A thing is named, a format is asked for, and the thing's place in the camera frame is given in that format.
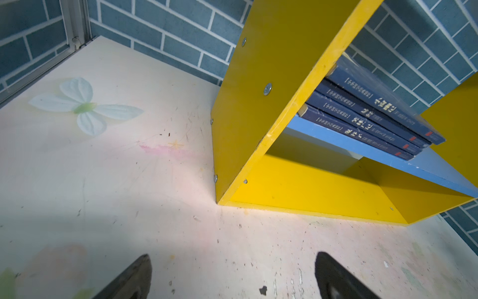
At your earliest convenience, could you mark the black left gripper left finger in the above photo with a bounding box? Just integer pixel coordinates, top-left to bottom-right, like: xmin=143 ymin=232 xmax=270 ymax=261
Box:
xmin=93 ymin=254 xmax=153 ymax=299

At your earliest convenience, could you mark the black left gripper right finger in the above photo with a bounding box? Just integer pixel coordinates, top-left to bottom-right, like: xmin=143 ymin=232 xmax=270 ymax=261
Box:
xmin=315 ymin=252 xmax=379 ymax=299

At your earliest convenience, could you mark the navy book yellow label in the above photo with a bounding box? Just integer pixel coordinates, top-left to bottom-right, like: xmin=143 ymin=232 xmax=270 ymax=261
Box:
xmin=316 ymin=80 xmax=431 ymax=151
xmin=298 ymin=104 xmax=414 ymax=161

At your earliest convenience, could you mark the yellow pink blue bookshelf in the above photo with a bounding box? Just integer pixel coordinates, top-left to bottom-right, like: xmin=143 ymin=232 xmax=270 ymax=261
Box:
xmin=211 ymin=1 xmax=478 ymax=225

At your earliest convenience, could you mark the aluminium frame rail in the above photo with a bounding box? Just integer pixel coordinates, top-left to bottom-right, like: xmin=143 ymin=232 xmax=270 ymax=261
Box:
xmin=1 ymin=0 xmax=92 ymax=105

